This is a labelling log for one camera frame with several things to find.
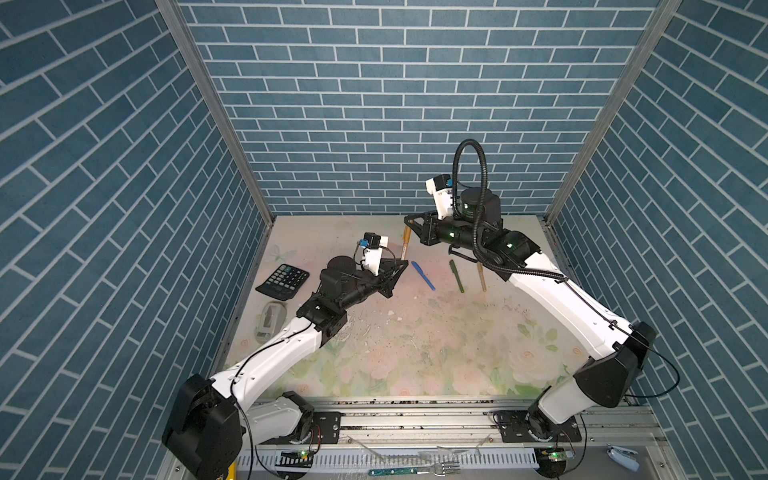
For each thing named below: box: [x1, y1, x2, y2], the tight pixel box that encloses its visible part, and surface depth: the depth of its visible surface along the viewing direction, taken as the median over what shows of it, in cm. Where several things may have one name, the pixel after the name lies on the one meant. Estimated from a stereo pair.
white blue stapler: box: [606, 443, 640, 472], surface depth 71 cm
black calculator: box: [255, 263, 310, 301], surface depth 101 cm
